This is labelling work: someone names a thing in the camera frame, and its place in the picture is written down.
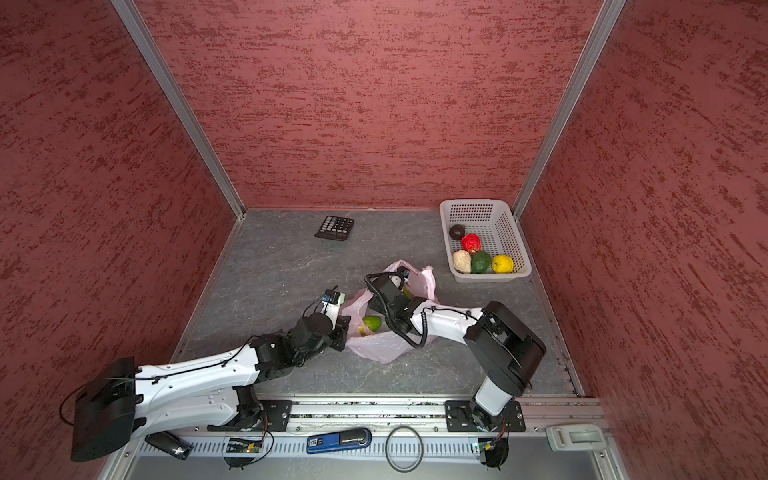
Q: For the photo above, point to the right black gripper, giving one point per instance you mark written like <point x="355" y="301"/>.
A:
<point x="374" y="303"/>

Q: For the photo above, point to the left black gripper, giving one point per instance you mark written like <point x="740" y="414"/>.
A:
<point x="340" y="331"/>

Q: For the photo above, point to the beige fruit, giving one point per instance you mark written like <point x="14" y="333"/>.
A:
<point x="462" y="261"/>

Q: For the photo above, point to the dark brown fruit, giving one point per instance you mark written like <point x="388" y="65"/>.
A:
<point x="457" y="232"/>

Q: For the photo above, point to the dark green avocado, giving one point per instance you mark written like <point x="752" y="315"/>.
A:
<point x="480" y="262"/>

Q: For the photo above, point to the red fruit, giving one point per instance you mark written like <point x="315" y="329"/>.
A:
<point x="471" y="243"/>

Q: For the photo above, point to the yellow fruit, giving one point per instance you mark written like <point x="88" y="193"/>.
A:
<point x="503" y="264"/>

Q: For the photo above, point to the white plastic basket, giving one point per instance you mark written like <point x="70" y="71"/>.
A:
<point x="494" y="224"/>

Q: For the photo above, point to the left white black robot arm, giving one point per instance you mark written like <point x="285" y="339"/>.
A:
<point x="126" y="402"/>

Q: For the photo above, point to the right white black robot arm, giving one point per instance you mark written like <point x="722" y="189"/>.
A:
<point x="507" y="350"/>

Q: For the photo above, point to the black calculator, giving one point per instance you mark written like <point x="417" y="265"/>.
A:
<point x="335" y="228"/>

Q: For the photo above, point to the blue black device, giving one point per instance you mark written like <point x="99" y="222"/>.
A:
<point x="346" y="440"/>

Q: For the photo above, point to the left circuit board connector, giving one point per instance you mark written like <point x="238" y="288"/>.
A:
<point x="241" y="452"/>

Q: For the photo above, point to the circuit board connector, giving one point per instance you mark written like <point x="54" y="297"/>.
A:
<point x="241" y="452"/>
<point x="493" y="453"/>

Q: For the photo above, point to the black small device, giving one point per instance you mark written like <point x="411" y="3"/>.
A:
<point x="170" y="444"/>

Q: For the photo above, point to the right circuit board connector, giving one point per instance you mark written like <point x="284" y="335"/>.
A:
<point x="493" y="453"/>

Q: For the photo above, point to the grey plastic holder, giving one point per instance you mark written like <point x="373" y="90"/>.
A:
<point x="576" y="438"/>

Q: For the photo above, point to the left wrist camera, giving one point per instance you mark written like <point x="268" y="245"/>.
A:
<point x="331" y="304"/>

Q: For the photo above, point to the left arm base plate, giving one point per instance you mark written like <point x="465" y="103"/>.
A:
<point x="258" y="416"/>

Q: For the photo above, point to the aluminium front rail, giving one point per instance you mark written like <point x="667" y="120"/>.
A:
<point x="410" y="440"/>

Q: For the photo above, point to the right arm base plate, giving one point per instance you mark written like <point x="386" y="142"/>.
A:
<point x="468" y="416"/>

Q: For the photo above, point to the right aluminium corner post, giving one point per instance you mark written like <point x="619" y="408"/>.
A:
<point x="605" y="22"/>

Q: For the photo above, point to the aluminium corner post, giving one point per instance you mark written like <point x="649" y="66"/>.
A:
<point x="605" y="22"/>
<point x="135" y="25"/>

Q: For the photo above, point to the left aluminium corner post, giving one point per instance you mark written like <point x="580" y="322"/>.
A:
<point x="135" y="25"/>

